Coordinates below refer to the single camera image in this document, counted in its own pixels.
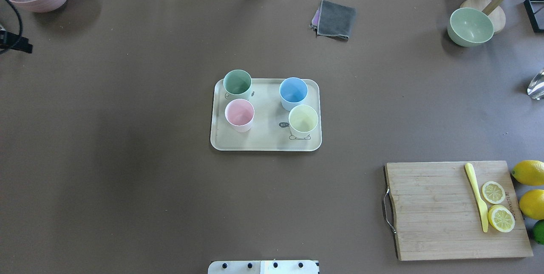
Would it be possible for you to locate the pale yellow cup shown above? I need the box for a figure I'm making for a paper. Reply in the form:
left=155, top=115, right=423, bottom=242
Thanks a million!
left=288, top=105, right=319, bottom=139

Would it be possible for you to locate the pink cup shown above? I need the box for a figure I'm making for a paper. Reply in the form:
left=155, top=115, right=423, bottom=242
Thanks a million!
left=224, top=99, right=255, bottom=133

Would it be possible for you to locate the blue cup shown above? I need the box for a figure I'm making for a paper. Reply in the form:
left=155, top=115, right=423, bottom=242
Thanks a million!
left=278, top=77, right=309, bottom=111

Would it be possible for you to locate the green cup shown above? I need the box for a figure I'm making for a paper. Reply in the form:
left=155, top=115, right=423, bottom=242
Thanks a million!
left=223, top=69, right=252, bottom=100

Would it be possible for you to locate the beige rabbit tray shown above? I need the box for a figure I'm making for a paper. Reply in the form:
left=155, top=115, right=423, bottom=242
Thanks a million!
left=210, top=78, right=322, bottom=152

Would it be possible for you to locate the pink folded cloth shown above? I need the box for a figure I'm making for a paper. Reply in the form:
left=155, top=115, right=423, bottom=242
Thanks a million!
left=310, top=7, right=321, bottom=31

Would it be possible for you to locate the grey folded cloth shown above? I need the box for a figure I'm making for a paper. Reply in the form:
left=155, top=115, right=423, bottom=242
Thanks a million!
left=317, top=0, right=357, bottom=40

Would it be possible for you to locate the wooden cutting board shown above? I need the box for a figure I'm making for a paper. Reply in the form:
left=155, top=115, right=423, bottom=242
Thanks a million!
left=384, top=161, right=533, bottom=262

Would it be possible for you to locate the yellow plastic knife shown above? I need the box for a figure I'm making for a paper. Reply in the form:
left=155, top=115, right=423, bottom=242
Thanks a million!
left=465, top=162, right=489, bottom=233

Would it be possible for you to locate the green bowl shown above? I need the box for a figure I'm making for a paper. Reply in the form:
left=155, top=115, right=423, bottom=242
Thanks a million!
left=447, top=8, right=495, bottom=47

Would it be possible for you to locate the upper lemon slice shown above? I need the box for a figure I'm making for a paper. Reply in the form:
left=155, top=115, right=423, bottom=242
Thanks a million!
left=481, top=181, right=506, bottom=205

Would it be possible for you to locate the lemon slice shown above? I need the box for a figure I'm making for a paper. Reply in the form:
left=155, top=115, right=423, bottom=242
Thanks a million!
left=481, top=181, right=506, bottom=205
left=487, top=205, right=515, bottom=233

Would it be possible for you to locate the wooden cup stand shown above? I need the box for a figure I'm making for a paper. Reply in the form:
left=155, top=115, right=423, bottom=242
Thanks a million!
left=460, top=0, right=506, bottom=34

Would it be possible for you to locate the lower lemon slice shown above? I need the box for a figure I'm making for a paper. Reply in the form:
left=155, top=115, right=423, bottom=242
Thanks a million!
left=487, top=205, right=515, bottom=233

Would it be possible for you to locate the lower whole lemon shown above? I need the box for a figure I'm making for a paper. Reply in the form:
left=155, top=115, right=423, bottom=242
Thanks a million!
left=511, top=160, right=544, bottom=186

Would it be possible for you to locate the whole lemon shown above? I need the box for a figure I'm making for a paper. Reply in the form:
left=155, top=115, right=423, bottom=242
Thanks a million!
left=519, top=189, right=544, bottom=220
left=511, top=160, right=544, bottom=186

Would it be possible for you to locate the metal scoop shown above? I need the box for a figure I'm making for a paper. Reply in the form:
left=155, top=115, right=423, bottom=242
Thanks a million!
left=527, top=69, right=544, bottom=100

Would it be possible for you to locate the upper whole lemon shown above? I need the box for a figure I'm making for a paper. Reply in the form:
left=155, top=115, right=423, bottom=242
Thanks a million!
left=519, top=189, right=544, bottom=220

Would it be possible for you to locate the green lime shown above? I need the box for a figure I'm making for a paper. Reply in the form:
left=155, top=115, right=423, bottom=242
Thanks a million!
left=532, top=220, right=544, bottom=245

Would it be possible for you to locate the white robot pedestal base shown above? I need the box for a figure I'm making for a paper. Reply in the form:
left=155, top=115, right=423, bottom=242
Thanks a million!
left=207, top=259, right=320, bottom=274

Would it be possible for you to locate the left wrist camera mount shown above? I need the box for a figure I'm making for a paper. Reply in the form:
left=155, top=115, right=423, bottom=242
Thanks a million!
left=0, top=30, right=33, bottom=54

